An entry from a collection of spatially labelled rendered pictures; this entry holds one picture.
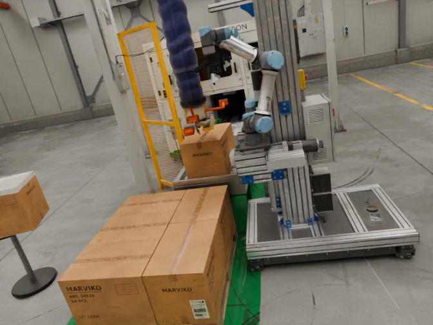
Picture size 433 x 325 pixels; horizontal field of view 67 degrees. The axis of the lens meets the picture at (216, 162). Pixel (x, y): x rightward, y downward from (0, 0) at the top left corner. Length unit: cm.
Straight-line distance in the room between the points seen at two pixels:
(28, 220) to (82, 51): 1041
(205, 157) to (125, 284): 139
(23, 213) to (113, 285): 117
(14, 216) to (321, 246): 246
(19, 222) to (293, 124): 236
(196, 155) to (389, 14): 1004
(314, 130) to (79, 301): 202
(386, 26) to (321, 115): 993
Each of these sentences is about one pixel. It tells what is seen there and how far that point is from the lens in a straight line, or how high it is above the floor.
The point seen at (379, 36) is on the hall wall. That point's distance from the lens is 1228.
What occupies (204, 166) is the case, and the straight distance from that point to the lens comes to 313.
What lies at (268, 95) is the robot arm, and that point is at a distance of 224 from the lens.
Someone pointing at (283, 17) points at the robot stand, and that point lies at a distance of 246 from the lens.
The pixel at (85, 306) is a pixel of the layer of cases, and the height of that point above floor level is 32.
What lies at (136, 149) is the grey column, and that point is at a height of 78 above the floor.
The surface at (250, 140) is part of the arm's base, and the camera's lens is 237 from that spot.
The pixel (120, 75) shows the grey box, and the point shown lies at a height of 164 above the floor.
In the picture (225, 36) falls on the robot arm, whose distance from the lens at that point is 211.
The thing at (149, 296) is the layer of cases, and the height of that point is 38.
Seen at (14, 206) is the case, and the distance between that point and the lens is 314.
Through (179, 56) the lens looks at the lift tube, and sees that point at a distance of 284.
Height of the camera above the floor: 178
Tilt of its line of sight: 20 degrees down
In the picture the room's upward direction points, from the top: 12 degrees counter-clockwise
